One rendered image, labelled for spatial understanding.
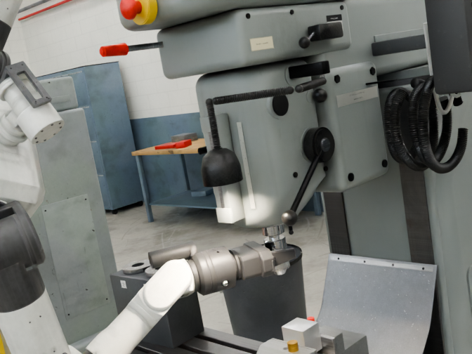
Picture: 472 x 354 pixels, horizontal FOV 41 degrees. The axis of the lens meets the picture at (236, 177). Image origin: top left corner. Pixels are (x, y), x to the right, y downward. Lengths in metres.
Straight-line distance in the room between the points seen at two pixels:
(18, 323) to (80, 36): 8.72
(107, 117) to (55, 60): 2.12
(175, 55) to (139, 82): 7.42
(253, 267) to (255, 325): 2.06
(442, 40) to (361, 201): 0.54
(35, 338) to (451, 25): 0.92
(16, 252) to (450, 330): 1.05
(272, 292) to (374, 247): 1.64
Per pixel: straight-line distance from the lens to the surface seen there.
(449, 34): 1.26
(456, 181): 1.59
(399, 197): 1.58
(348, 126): 1.33
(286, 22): 1.21
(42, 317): 1.11
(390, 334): 1.61
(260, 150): 1.19
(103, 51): 1.19
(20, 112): 1.14
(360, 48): 1.41
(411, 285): 1.60
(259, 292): 3.25
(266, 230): 1.31
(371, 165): 1.40
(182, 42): 1.23
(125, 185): 8.70
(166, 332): 1.72
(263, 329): 3.33
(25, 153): 1.20
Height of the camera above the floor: 1.63
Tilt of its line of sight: 9 degrees down
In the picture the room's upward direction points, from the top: 10 degrees counter-clockwise
